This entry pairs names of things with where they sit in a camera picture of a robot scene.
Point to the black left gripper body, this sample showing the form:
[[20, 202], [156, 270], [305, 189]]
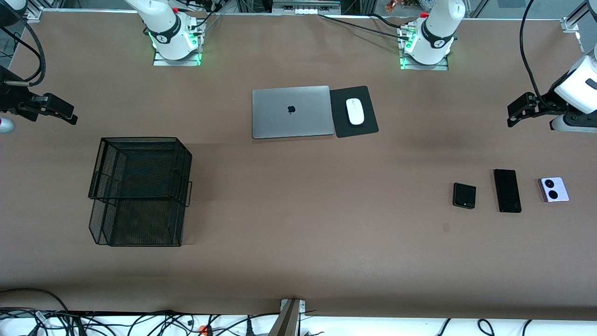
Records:
[[549, 103]]

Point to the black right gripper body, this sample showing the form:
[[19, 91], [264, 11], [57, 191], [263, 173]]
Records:
[[10, 100]]

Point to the long black smartphone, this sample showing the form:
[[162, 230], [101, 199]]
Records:
[[507, 191]]

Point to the lilac flip phone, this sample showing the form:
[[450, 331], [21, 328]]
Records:
[[553, 189]]

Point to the small black flip phone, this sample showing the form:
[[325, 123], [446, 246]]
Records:
[[464, 195]]

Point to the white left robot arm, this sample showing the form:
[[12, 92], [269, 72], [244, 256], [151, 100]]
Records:
[[436, 32]]

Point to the black mesh two-tier tray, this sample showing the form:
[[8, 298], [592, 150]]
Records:
[[140, 168]]

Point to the white computer mouse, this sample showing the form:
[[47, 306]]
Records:
[[355, 112]]

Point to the black mouse pad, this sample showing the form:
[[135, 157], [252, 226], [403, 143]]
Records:
[[340, 126]]

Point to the silver laptop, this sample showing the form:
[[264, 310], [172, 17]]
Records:
[[280, 121]]

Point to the white power strip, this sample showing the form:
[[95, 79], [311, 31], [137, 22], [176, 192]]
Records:
[[305, 7]]

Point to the aluminium frame corner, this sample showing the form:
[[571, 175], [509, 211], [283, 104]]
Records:
[[571, 24], [35, 15]]

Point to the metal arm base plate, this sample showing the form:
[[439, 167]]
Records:
[[177, 62], [424, 67]]

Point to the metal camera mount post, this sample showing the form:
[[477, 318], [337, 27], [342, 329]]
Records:
[[287, 322]]

